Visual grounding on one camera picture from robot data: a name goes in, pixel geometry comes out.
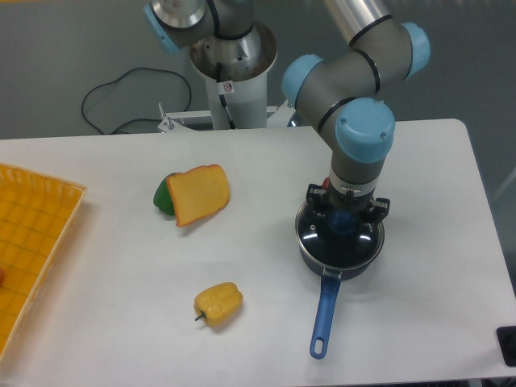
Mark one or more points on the toast bread slice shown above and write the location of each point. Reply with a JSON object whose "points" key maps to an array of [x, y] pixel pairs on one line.
{"points": [[198, 193]]}

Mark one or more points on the blue saucepan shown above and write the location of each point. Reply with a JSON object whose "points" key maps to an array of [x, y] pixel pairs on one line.
{"points": [[330, 282]]}

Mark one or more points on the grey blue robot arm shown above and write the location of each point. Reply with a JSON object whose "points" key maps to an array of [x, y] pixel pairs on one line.
{"points": [[337, 99]]}

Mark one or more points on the green bell pepper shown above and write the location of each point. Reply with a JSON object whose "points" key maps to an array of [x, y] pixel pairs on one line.
{"points": [[162, 198]]}

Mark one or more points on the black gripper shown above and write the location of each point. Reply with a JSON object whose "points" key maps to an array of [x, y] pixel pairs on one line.
{"points": [[322, 200]]}

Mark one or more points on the black device at table edge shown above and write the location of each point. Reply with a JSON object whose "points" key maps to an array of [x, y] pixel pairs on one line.
{"points": [[506, 337]]}

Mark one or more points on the yellow woven basket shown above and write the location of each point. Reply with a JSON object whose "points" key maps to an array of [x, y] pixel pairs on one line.
{"points": [[36, 211]]}

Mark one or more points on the yellow bell pepper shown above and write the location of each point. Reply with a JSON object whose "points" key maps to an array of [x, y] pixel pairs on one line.
{"points": [[215, 305]]}

